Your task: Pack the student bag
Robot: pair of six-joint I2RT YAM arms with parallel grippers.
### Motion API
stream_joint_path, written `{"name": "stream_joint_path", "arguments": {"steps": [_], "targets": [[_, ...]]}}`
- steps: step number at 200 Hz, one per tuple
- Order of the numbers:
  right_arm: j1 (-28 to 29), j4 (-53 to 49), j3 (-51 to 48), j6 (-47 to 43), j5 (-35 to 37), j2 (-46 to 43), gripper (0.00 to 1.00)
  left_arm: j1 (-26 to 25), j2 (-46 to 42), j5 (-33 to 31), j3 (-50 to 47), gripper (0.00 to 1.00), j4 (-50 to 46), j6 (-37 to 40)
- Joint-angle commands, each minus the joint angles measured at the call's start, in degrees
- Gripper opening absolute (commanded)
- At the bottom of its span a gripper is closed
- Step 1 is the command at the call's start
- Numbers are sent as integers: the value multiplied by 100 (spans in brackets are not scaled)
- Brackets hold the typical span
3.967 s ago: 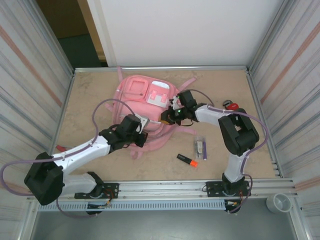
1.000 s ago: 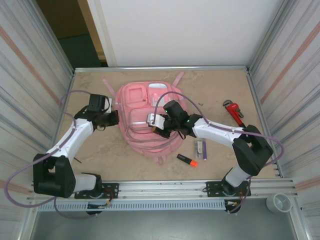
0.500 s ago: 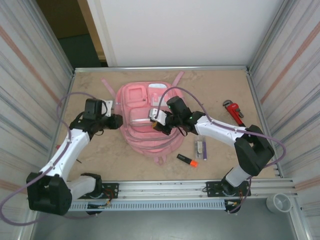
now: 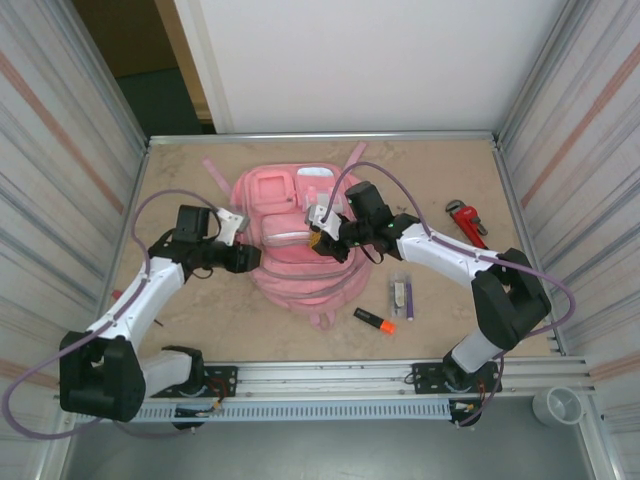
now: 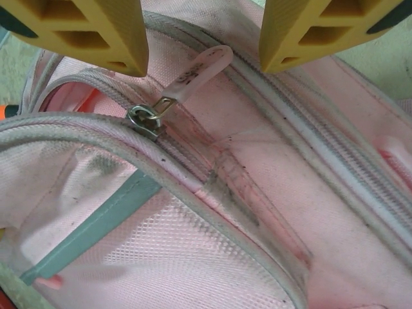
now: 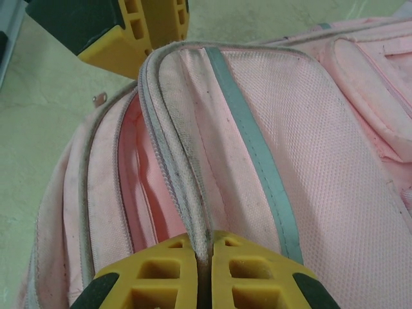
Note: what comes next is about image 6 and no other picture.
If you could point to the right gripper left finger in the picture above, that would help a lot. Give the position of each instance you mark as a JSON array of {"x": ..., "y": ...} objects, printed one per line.
[{"x": 151, "y": 280}]

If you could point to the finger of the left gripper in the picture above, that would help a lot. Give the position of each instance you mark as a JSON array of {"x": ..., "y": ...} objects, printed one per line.
[
  {"x": 167, "y": 19},
  {"x": 96, "y": 29}
]

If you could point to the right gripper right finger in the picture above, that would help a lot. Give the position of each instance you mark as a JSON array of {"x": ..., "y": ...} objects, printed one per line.
[{"x": 257, "y": 280}]

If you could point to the pink backpack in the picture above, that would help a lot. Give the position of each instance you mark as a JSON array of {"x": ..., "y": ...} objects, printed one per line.
[{"x": 289, "y": 145}]

